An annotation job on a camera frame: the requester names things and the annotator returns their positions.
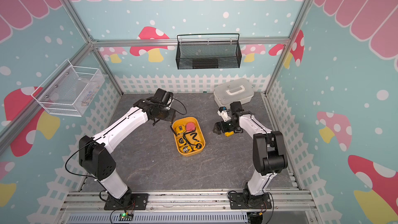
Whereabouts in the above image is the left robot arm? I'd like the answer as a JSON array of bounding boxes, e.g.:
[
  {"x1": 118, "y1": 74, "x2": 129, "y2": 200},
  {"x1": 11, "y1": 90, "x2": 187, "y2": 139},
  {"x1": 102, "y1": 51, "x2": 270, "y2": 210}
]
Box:
[{"x1": 77, "y1": 89, "x2": 176, "y2": 202}]

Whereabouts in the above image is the green circuit board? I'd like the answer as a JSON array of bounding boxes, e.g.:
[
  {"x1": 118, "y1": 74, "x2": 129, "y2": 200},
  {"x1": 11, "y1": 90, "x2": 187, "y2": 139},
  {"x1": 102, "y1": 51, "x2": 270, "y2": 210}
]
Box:
[{"x1": 118, "y1": 213, "x2": 134, "y2": 222}]

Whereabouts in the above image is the yellow tape measure in tray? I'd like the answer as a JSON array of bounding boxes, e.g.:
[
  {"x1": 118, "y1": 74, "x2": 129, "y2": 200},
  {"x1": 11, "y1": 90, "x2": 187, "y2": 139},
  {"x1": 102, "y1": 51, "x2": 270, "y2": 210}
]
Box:
[
  {"x1": 180, "y1": 145, "x2": 192, "y2": 153},
  {"x1": 193, "y1": 142, "x2": 203, "y2": 151}
]

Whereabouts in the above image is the yellow tape measure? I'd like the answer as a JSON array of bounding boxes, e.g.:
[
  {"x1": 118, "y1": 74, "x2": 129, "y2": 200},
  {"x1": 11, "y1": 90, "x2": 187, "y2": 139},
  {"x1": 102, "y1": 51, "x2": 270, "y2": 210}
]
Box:
[
  {"x1": 175, "y1": 125, "x2": 186, "y2": 135},
  {"x1": 224, "y1": 131, "x2": 235, "y2": 137},
  {"x1": 180, "y1": 145, "x2": 192, "y2": 153},
  {"x1": 193, "y1": 142, "x2": 203, "y2": 151}
]

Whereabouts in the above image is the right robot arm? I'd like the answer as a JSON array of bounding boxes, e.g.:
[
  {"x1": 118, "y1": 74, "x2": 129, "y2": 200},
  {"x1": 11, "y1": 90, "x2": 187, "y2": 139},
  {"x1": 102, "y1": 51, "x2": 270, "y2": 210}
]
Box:
[{"x1": 213, "y1": 109, "x2": 288, "y2": 203}]

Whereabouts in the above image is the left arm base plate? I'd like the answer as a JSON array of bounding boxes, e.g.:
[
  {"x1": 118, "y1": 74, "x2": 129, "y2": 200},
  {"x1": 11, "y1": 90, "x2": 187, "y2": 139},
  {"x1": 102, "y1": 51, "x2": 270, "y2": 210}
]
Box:
[{"x1": 104, "y1": 192, "x2": 149, "y2": 211}]

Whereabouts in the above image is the yellow storage tray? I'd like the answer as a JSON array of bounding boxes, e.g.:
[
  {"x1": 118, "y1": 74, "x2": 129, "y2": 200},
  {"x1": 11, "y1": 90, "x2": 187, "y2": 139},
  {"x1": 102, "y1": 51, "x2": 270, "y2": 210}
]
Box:
[{"x1": 171, "y1": 117, "x2": 206, "y2": 157}]

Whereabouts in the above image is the white plastic lidded box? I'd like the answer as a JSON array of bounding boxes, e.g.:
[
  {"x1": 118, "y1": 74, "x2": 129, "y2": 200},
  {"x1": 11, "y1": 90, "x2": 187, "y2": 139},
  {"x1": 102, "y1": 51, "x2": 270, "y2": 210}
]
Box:
[{"x1": 214, "y1": 78, "x2": 255, "y2": 110}]

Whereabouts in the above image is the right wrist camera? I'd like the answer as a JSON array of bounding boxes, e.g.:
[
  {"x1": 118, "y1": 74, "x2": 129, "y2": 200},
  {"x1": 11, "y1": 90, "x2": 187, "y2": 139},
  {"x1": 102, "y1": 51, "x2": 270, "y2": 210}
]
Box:
[{"x1": 217, "y1": 106, "x2": 231, "y2": 122}]

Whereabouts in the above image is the black mesh wall basket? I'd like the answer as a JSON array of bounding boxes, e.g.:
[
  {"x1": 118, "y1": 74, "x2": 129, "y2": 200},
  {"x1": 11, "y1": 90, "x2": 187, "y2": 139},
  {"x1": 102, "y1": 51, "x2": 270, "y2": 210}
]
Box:
[{"x1": 176, "y1": 33, "x2": 242, "y2": 69}]

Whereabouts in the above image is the pink tape measure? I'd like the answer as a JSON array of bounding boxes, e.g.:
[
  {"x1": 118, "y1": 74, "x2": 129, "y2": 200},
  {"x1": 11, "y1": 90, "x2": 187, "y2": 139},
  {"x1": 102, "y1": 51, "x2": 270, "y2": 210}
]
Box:
[{"x1": 186, "y1": 122, "x2": 196, "y2": 132}]

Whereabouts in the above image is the white wire wall basket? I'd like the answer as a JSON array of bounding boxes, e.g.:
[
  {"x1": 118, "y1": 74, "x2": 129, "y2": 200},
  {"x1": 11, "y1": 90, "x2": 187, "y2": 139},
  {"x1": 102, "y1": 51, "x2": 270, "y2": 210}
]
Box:
[{"x1": 31, "y1": 60, "x2": 105, "y2": 117}]

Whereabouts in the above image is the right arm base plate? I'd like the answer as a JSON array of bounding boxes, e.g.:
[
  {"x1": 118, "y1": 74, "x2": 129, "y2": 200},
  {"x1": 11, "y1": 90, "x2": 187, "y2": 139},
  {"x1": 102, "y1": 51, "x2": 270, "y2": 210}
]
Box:
[{"x1": 227, "y1": 191, "x2": 272, "y2": 209}]

